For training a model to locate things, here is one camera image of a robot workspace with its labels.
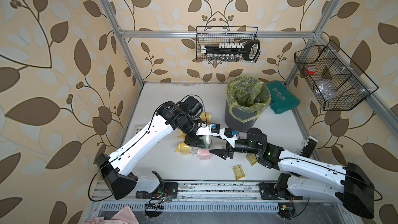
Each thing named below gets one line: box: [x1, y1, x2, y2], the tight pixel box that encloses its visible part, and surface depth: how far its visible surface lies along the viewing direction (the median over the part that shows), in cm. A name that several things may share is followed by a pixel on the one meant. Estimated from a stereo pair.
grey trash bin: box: [224, 99, 258, 133], surface depth 79 cm
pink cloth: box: [83, 205, 140, 224], surface depth 69 cm
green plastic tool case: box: [266, 80, 301, 115], surface depth 107 cm
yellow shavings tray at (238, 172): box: [232, 164, 246, 180], surface depth 82 cm
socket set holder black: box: [200, 39, 261, 62], surface depth 86 cm
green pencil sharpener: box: [199, 134, 212, 150], surface depth 63 cm
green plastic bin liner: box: [225, 75, 272, 123], surface depth 84 cm
